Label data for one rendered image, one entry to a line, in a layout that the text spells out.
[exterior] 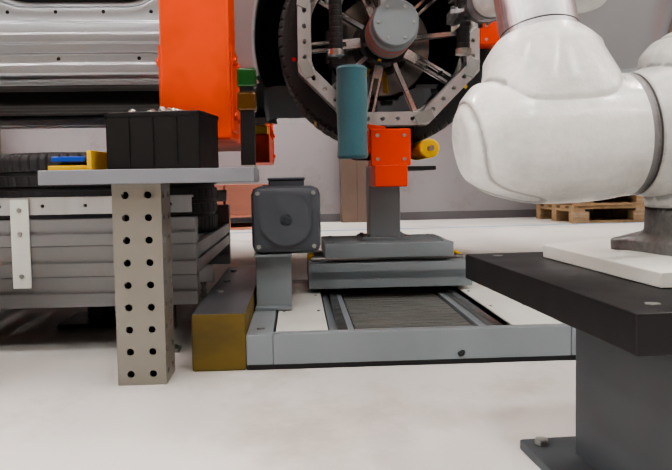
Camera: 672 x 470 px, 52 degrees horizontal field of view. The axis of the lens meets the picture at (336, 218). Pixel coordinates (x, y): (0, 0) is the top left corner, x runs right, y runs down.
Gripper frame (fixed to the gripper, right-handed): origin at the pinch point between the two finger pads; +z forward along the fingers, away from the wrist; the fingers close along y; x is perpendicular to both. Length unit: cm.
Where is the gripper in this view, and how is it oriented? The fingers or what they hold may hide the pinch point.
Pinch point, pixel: (463, 23)
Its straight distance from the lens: 192.4
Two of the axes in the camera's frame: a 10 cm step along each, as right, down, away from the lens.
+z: -0.5, -0.6, 10.0
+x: -0.2, -10.0, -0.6
